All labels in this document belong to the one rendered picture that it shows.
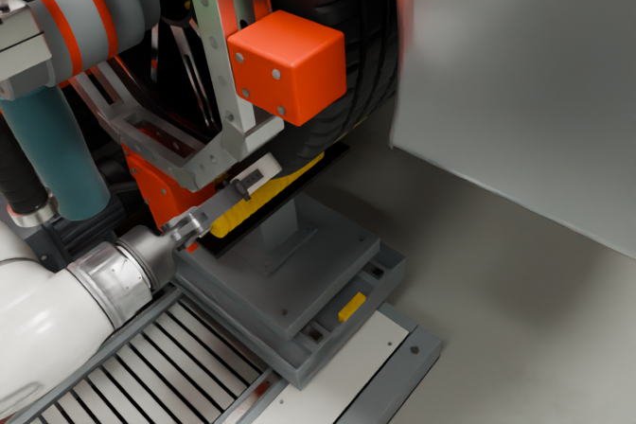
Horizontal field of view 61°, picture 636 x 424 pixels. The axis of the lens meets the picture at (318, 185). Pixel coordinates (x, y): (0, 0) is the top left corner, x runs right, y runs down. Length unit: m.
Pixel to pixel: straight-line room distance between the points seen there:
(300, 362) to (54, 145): 0.60
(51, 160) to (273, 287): 0.49
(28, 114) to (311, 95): 0.48
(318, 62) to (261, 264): 0.71
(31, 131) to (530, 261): 1.16
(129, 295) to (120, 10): 0.33
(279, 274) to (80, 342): 0.60
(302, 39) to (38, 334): 0.39
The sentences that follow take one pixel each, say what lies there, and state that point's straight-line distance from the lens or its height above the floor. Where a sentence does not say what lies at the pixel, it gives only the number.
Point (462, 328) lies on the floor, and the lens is 1.35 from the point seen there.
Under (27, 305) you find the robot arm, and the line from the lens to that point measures 0.63.
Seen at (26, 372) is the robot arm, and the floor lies 0.66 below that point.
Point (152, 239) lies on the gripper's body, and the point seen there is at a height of 0.67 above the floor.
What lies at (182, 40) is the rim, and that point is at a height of 0.76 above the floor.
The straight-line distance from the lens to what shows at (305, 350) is 1.14.
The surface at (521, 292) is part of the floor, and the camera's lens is 1.44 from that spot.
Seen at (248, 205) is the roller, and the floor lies 0.52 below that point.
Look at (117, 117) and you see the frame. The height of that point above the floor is 0.62.
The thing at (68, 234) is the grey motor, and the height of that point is 0.34.
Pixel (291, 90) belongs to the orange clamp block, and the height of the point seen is 0.86.
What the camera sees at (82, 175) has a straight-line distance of 0.96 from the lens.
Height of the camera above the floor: 1.13
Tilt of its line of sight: 43 degrees down
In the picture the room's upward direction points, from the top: 6 degrees counter-clockwise
